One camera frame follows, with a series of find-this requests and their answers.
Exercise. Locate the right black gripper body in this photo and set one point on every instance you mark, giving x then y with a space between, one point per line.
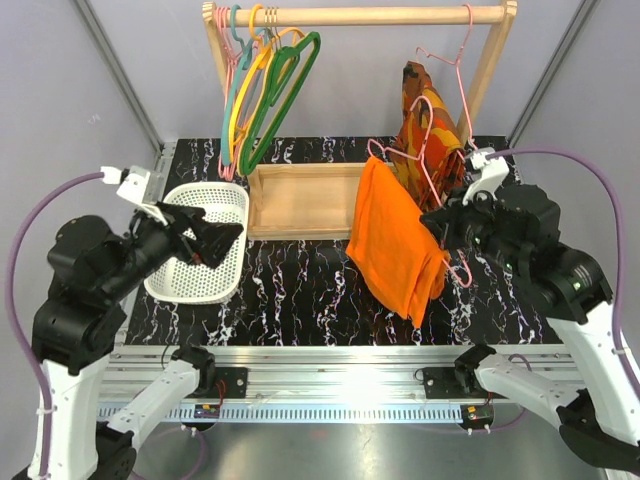
475 224

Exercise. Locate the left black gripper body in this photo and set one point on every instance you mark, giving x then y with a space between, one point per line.
154 243

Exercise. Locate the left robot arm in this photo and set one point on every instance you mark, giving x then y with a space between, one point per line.
74 331

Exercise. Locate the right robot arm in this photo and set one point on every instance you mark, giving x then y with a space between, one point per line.
518 229

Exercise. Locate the camouflage orange trousers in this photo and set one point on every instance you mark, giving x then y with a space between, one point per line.
427 152

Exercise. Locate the teal plastic hanger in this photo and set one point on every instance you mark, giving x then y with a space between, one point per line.
235 75

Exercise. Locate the yellow plastic hanger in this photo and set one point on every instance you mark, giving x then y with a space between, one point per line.
264 44

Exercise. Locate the white perforated plastic basket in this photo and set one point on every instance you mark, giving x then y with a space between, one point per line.
179 282

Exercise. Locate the wooden tray base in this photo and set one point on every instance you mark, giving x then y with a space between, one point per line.
314 201

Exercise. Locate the wooden clothes rack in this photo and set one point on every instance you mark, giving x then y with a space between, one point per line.
499 17

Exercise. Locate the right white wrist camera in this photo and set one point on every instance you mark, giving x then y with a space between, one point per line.
489 171

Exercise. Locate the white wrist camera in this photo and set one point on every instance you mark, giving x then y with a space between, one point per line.
489 171
138 186

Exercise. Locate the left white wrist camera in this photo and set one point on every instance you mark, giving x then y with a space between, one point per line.
138 186

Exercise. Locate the aluminium mounting rail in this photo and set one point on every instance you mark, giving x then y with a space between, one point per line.
353 384

